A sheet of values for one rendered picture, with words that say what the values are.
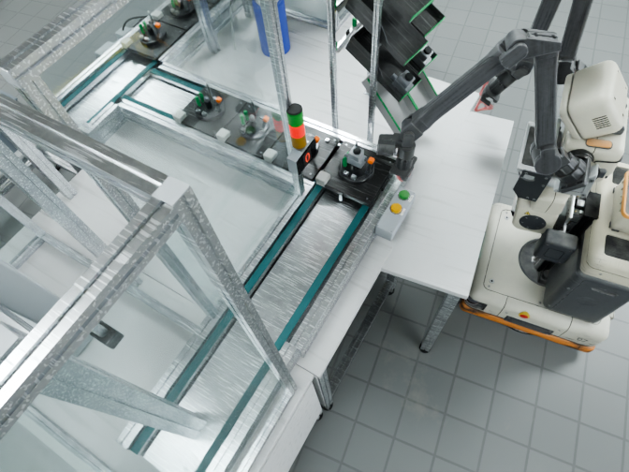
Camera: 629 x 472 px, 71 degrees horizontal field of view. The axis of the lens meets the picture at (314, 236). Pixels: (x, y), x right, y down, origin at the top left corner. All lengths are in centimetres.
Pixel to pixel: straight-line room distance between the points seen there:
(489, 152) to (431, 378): 117
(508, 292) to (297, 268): 118
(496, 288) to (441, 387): 57
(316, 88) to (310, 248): 92
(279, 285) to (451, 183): 84
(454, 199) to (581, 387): 126
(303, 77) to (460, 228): 110
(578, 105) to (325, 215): 91
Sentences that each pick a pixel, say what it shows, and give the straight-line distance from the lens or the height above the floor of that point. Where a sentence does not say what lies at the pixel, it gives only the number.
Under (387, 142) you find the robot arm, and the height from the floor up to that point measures 124.
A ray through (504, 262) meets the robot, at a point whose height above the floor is 28.
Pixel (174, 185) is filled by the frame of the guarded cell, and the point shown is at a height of 199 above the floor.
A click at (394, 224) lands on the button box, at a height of 96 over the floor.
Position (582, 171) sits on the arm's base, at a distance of 162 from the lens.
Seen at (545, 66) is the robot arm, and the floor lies 153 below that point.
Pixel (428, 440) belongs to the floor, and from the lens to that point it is 241.
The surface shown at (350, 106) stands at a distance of 217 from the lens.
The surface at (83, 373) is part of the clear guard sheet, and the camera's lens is 55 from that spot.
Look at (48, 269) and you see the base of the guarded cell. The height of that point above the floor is 86.
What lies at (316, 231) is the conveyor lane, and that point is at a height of 92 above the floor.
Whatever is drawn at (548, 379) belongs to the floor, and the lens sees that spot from 262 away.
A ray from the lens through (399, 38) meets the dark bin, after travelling 167.
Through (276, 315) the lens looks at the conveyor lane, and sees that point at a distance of 156.
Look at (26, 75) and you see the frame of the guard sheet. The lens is 78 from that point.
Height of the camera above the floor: 237
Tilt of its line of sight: 60 degrees down
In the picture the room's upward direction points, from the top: 8 degrees counter-clockwise
